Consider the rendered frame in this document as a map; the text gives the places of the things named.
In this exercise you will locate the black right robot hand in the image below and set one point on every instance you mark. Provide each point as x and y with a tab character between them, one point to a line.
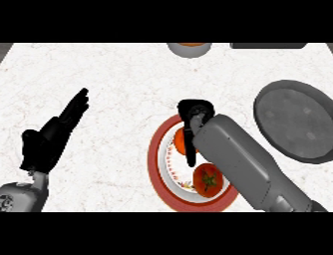
194	116

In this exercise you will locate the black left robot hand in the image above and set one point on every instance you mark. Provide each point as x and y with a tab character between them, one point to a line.
52	136

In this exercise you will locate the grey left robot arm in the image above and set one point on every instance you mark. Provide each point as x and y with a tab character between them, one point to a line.
20	196

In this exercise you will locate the grey cup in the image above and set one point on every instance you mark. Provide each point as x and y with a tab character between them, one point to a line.
190	50

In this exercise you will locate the orange squash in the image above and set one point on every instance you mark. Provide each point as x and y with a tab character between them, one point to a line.
179	142

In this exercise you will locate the red tomato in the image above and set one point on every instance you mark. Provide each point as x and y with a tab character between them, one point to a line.
208	180

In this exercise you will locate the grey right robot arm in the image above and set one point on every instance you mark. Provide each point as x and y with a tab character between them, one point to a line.
246	164

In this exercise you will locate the dark grey frying pan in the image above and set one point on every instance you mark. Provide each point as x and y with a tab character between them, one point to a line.
299	121

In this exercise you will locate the red rimmed white plate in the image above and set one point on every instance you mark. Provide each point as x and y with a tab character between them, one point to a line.
166	166

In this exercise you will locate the dark grey flat object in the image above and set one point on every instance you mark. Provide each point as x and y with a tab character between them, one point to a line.
267	45

